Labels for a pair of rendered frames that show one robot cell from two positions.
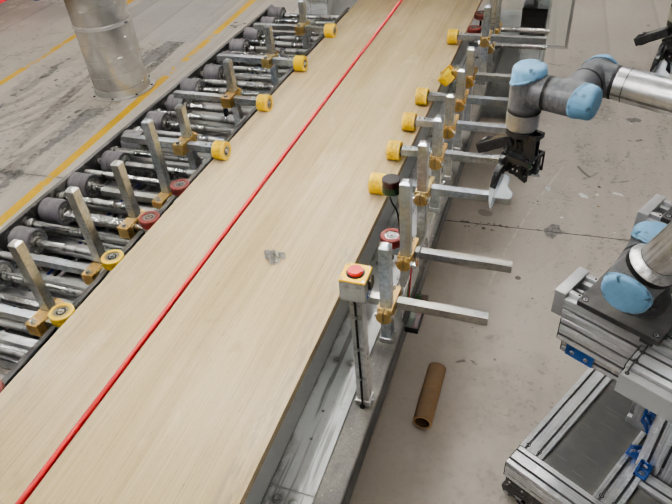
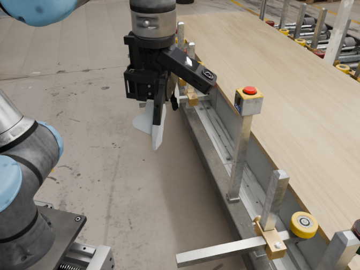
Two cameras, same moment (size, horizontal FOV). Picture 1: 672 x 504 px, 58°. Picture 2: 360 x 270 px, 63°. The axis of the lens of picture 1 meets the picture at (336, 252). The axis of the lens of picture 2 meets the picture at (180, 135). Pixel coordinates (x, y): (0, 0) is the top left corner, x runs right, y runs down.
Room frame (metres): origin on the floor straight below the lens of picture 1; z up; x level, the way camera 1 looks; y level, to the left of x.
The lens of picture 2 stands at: (1.70, -0.72, 1.68)
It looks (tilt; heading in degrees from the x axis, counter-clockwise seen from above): 37 degrees down; 144
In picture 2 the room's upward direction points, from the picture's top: straight up
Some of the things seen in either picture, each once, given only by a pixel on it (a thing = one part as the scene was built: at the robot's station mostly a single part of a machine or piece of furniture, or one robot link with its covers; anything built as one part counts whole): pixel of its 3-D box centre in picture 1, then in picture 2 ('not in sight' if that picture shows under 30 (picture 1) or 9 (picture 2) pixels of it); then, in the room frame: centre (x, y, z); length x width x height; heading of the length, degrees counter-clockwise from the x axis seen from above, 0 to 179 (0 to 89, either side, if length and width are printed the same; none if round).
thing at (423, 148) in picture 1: (422, 198); not in sight; (1.84, -0.34, 0.93); 0.04 x 0.04 x 0.48; 67
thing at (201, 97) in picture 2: not in sight; (175, 100); (0.46, 0.14, 0.80); 0.44 x 0.03 x 0.04; 67
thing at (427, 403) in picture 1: (430, 394); not in sight; (1.62, -0.35, 0.04); 0.30 x 0.08 x 0.08; 157
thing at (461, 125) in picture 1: (465, 125); not in sight; (2.31, -0.60, 0.95); 0.50 x 0.04 x 0.04; 67
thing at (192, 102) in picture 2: not in sight; (190, 96); (0.48, 0.23, 0.81); 0.14 x 0.06 x 0.05; 157
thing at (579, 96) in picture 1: (574, 95); not in sight; (1.20, -0.55, 1.61); 0.11 x 0.11 x 0.08; 47
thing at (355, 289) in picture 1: (356, 283); (248, 102); (1.14, -0.04, 1.18); 0.07 x 0.07 x 0.08; 67
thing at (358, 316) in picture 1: (361, 351); (238, 159); (1.14, -0.04, 0.93); 0.05 x 0.05 x 0.45; 67
